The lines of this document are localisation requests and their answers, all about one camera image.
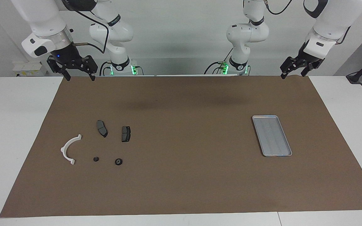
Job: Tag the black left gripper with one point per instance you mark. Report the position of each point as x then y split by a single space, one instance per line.
303 55

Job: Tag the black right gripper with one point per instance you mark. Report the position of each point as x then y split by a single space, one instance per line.
68 56

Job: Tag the large black bearing gear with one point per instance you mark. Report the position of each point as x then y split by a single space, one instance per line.
118 162

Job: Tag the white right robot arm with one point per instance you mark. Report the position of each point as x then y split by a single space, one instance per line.
42 18

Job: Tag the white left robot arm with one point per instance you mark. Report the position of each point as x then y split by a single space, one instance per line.
335 15

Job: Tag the silver metal tray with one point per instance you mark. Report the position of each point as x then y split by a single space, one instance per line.
272 136

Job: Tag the white socket box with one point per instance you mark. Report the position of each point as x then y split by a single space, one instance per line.
27 68

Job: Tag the dark curved brake pad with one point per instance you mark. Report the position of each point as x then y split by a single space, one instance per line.
101 127

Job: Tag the white curved plastic part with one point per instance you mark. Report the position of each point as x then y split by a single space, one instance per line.
64 151

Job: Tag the dark rectangular brake pad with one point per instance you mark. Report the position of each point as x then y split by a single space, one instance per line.
126 134

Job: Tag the brown table mat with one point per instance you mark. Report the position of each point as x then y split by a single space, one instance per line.
181 182

